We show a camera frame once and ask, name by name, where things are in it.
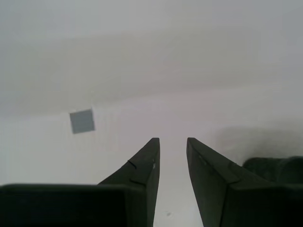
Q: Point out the grey tape square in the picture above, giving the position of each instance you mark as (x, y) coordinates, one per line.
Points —
(82, 121)

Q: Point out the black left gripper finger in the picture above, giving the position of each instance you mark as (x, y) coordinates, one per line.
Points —
(132, 189)
(220, 189)

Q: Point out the black perforated plastic basket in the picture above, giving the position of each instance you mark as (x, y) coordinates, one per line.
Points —
(272, 169)

